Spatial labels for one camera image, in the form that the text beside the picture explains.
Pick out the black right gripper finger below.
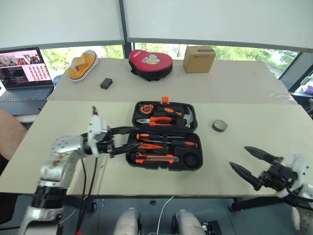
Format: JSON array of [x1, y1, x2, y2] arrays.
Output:
[[229, 161, 264, 191], [244, 146, 284, 165]]

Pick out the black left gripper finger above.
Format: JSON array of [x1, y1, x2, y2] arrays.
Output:
[[109, 144, 141, 158], [109, 126, 140, 136]]

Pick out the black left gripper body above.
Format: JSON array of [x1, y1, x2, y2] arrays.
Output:
[[96, 131, 115, 157]]

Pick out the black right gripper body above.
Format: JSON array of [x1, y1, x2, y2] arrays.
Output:
[[259, 163, 298, 190]]

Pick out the screwdriver orange black handle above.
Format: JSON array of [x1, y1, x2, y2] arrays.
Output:
[[144, 139, 198, 150], [135, 133, 184, 142]]

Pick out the orange black utility knife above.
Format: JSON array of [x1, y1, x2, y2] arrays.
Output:
[[135, 152, 179, 165]]

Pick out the orange voltage tester pen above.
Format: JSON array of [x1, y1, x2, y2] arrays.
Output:
[[136, 143, 169, 152]]

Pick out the black tool case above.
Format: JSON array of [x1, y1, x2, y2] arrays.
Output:
[[125, 96, 204, 172]]

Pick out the orange black tape measure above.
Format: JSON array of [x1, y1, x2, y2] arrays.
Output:
[[139, 103, 155, 115]]

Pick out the small black box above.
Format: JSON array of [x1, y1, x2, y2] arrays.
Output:
[[100, 78, 113, 90]]

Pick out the black electrical tape roll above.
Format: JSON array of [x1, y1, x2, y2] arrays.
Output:
[[212, 119, 228, 133]]

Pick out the black floor device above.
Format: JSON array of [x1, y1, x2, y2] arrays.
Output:
[[201, 221, 223, 235]]

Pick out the red heart shaped bag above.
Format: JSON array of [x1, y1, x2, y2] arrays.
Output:
[[128, 49, 174, 82]]

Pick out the yellow shoe shaped case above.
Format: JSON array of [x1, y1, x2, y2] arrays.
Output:
[[68, 50, 99, 84]]

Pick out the bystander bare limb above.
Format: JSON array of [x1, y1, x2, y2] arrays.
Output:
[[0, 109, 27, 161]]

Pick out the grey laptop pink screen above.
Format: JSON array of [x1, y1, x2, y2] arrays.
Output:
[[0, 47, 54, 116]]

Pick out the brown cardboard box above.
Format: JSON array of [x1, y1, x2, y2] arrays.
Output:
[[182, 46, 217, 74]]

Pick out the narrow white roller blind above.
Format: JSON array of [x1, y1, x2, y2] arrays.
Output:
[[0, 0, 125, 49]]

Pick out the wide white roller blind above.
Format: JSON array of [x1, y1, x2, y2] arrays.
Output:
[[123, 0, 313, 52]]

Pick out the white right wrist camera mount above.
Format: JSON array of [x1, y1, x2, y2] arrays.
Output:
[[276, 153, 311, 198]]

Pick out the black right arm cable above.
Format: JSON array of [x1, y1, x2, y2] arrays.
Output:
[[285, 187, 313, 204]]

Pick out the orange handled pliers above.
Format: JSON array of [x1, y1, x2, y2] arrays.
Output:
[[135, 116, 173, 127]]

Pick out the hammer orange black handle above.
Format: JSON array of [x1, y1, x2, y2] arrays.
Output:
[[160, 105, 195, 128]]

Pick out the white floor cable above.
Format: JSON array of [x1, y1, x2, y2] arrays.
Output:
[[149, 196, 175, 235]]

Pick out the dark window frame post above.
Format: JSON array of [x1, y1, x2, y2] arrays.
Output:
[[118, 0, 135, 59]]

